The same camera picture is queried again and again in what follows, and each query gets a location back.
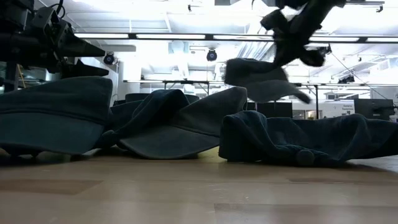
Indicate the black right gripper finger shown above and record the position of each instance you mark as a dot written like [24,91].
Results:
[314,58]
[281,57]

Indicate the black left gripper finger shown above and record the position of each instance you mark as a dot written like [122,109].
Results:
[77,48]
[81,71]

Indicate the grey cap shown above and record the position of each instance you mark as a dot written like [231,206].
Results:
[255,74]

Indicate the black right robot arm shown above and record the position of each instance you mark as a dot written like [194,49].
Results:
[311,3]

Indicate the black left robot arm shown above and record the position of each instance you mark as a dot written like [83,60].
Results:
[12,43]

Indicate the black partition panels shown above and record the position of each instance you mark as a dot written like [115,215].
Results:
[273,109]

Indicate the black computer monitor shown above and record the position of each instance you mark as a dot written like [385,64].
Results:
[373,109]

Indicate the long linear ceiling light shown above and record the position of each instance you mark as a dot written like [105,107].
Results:
[171,36]

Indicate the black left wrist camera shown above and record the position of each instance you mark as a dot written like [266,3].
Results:
[45,18]

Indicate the white wall sign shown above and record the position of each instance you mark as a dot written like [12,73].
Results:
[347,107]

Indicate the black ceiling rail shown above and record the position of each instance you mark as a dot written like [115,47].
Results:
[367,2]

